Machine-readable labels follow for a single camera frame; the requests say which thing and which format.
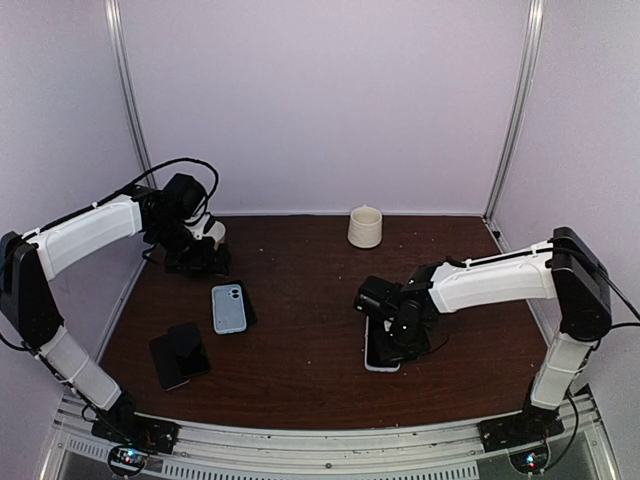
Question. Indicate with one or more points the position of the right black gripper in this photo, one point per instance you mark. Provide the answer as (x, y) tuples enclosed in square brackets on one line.
[(425, 345)]

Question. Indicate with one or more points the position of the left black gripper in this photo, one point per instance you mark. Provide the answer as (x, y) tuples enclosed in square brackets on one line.
[(201, 263)]

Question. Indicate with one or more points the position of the lavender phone case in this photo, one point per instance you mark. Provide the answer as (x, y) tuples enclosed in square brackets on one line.
[(366, 345)]

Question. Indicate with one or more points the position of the silver edged black smartphone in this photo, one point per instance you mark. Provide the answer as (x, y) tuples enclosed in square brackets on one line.
[(380, 366)]

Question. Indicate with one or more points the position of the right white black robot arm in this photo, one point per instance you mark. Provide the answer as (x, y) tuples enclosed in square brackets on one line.
[(562, 268)]

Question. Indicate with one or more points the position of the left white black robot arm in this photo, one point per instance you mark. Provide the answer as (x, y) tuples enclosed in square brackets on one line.
[(59, 280)]

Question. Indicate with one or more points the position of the light blue phone case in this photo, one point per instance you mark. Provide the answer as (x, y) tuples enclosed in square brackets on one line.
[(228, 310)]

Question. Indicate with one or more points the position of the black smartphone under blue case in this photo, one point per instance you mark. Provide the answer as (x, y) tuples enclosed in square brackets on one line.
[(250, 314)]

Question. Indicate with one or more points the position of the cream ribbed cup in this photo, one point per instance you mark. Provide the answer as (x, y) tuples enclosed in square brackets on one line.
[(365, 227)]

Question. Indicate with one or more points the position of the black smartphone top of stack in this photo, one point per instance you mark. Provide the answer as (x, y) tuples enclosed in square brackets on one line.
[(189, 350)]

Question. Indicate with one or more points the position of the black smartphone under stack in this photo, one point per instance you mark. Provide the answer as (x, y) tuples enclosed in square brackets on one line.
[(166, 364)]

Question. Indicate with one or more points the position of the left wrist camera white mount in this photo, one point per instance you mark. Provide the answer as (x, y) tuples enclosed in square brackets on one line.
[(209, 230)]

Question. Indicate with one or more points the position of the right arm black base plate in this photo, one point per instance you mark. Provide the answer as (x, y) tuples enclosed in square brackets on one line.
[(518, 429)]

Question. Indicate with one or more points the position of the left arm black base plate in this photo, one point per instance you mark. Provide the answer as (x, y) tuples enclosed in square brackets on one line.
[(143, 433)]

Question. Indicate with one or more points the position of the aluminium front rail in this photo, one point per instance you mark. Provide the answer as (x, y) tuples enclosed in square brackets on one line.
[(449, 450)]

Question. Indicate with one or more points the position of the left aluminium corner post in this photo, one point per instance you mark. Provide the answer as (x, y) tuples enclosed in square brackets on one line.
[(133, 120)]

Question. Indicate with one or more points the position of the aluminium corner post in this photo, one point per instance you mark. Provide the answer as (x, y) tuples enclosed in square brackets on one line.
[(528, 63), (133, 120)]

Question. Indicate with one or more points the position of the right aluminium corner post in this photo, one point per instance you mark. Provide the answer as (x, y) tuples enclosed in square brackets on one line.
[(528, 63)]

